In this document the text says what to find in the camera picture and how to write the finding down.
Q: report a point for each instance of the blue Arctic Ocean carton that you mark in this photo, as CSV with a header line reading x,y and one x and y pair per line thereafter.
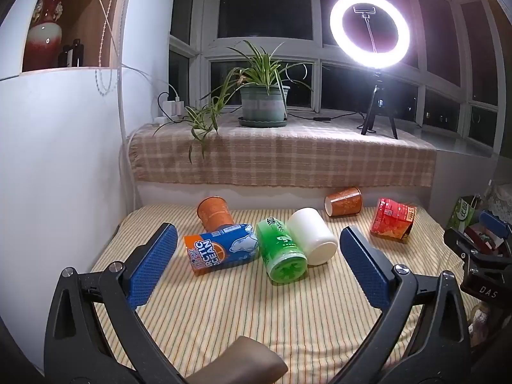
x,y
222,252

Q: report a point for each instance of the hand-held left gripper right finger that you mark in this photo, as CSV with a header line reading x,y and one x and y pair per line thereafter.
x,y
366,268

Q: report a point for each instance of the plain orange paper cup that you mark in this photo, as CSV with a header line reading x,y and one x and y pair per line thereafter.
x,y
216,212

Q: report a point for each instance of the red snack box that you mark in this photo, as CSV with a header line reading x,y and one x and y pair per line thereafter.
x,y
394,220

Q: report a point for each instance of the white plastic cup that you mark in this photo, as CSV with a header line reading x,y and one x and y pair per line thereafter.
x,y
312,236

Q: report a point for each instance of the yellow striped table cloth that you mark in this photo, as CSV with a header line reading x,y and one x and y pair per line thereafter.
x,y
248,312

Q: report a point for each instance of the white lace cloth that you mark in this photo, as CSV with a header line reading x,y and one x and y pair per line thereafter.
x,y
502,200

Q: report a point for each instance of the dark glass bottle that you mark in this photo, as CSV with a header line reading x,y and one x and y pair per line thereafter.
x,y
76,54

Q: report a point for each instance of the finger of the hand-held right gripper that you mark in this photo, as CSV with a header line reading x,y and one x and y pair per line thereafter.
x,y
496,226
460,242

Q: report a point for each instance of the orange patterned paper cup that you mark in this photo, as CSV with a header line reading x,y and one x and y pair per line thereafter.
x,y
344,202

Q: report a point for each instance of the green paper bag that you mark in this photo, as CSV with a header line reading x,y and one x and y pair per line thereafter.
x,y
463,212

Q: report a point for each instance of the spider plant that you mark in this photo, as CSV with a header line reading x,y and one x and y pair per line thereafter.
x,y
248,70

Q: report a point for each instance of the beige plaid cloth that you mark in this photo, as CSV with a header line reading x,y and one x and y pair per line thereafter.
x,y
300,156

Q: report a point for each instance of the black tripod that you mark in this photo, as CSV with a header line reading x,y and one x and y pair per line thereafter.
x,y
376,104

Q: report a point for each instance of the red and white vase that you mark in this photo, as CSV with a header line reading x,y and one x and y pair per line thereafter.
x,y
42,44

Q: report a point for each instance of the green flower pot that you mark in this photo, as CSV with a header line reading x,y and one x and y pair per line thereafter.
x,y
264,104

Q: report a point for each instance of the green pot saucer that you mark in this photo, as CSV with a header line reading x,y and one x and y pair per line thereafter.
x,y
262,123

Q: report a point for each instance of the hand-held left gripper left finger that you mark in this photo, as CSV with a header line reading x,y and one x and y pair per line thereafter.
x,y
154,264

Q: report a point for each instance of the green printed cup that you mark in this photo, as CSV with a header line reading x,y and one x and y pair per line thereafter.
x,y
282,252

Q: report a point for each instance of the white power strip with chargers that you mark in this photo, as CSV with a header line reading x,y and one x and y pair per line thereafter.
x,y
172,106

